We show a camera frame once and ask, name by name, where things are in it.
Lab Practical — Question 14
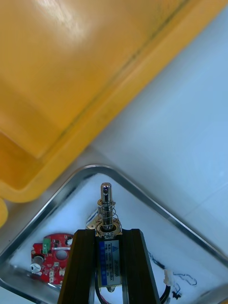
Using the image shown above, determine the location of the blue-white wire harness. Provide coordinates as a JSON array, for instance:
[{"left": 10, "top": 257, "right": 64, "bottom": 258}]
[{"left": 148, "top": 251, "right": 198, "bottom": 297}]

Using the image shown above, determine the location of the round red circuit board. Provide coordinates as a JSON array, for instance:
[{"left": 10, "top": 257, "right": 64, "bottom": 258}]
[{"left": 30, "top": 233, "right": 75, "bottom": 285}]

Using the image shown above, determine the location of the steel tray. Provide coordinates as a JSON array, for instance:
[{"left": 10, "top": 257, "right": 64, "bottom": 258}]
[{"left": 0, "top": 164, "right": 228, "bottom": 304}]

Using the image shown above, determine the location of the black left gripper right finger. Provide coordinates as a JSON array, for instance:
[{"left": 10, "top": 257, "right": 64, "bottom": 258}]
[{"left": 121, "top": 228, "right": 161, "bottom": 304}]

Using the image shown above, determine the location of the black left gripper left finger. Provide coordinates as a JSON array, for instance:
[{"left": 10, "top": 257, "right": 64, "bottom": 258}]
[{"left": 57, "top": 228, "right": 96, "bottom": 304}]

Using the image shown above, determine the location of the yellow-orange plastic bin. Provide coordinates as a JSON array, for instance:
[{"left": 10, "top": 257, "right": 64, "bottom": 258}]
[
  {"left": 0, "top": 196, "right": 9, "bottom": 230},
  {"left": 0, "top": 0, "right": 228, "bottom": 204}
]

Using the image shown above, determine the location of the metal solenoid with blue label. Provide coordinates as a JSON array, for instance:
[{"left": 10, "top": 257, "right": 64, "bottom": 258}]
[{"left": 94, "top": 182, "right": 172, "bottom": 304}]

